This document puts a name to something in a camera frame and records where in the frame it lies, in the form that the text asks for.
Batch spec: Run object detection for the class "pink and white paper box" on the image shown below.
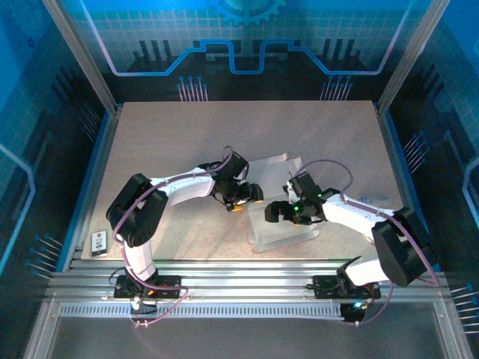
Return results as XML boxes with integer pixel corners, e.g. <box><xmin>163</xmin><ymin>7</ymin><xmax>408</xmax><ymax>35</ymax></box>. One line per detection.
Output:
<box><xmin>245</xmin><ymin>151</ymin><xmax>321</xmax><ymax>254</ymax></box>

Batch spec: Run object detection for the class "black control box with LED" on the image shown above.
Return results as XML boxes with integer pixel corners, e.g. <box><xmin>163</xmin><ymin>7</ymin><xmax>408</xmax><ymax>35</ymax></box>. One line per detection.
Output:
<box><xmin>340</xmin><ymin>301</ymin><xmax>370</xmax><ymax>325</ymax></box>

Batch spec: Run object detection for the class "clear plastic bag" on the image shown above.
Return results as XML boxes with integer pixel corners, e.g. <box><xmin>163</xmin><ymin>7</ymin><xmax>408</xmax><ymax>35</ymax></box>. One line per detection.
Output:
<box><xmin>355</xmin><ymin>193</ymin><xmax>394</xmax><ymax>206</ymax></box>

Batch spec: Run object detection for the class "white connector plug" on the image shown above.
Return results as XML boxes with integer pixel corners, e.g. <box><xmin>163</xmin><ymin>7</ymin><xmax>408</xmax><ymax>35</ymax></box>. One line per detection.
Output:
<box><xmin>129</xmin><ymin>295</ymin><xmax>158</xmax><ymax>315</ymax></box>

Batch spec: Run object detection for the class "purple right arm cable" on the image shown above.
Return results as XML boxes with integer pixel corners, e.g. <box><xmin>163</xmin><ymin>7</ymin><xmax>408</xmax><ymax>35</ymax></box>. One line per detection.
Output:
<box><xmin>295</xmin><ymin>159</ymin><xmax>442</xmax><ymax>327</ymax></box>

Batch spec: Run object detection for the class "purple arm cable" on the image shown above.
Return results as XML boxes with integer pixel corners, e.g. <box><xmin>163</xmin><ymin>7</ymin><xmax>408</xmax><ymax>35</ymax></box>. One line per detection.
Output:
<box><xmin>295</xmin><ymin>159</ymin><xmax>442</xmax><ymax>327</ymax></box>
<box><xmin>112</xmin><ymin>145</ymin><xmax>235</xmax><ymax>330</ymax></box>

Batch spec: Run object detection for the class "aluminium mounting rail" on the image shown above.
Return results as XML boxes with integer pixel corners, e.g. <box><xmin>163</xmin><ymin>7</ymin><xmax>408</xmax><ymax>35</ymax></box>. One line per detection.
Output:
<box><xmin>44</xmin><ymin>257</ymin><xmax>450</xmax><ymax>300</ymax></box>

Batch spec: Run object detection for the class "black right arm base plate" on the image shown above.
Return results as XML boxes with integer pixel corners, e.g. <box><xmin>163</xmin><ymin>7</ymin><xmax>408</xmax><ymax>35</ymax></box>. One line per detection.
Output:
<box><xmin>313</xmin><ymin>274</ymin><xmax>382</xmax><ymax>300</ymax></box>

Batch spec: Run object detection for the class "aluminium table side rail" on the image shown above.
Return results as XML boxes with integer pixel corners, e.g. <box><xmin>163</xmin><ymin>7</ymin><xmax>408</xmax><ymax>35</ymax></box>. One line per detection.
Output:
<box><xmin>373</xmin><ymin>103</ymin><xmax>442</xmax><ymax>272</ymax></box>
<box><xmin>61</xmin><ymin>104</ymin><xmax>123</xmax><ymax>272</ymax></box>

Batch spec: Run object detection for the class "slotted grey cable duct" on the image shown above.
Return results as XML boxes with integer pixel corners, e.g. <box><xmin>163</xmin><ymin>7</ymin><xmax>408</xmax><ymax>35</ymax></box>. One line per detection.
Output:
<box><xmin>59</xmin><ymin>303</ymin><xmax>345</xmax><ymax>319</ymax></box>

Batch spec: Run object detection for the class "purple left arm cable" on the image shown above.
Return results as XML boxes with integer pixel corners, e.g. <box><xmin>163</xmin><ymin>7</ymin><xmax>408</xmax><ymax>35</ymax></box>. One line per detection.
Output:
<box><xmin>112</xmin><ymin>145</ymin><xmax>235</xmax><ymax>330</ymax></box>

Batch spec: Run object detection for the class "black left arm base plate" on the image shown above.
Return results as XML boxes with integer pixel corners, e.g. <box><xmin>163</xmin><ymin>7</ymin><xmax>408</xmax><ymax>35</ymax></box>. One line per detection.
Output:
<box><xmin>114</xmin><ymin>274</ymin><xmax>183</xmax><ymax>300</ymax></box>

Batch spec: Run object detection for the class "aluminium frame post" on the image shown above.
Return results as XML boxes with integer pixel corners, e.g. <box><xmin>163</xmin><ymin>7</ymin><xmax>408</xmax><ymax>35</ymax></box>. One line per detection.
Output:
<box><xmin>41</xmin><ymin>0</ymin><xmax>121</xmax><ymax>115</ymax></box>
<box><xmin>375</xmin><ymin>0</ymin><xmax>453</xmax><ymax>116</ymax></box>

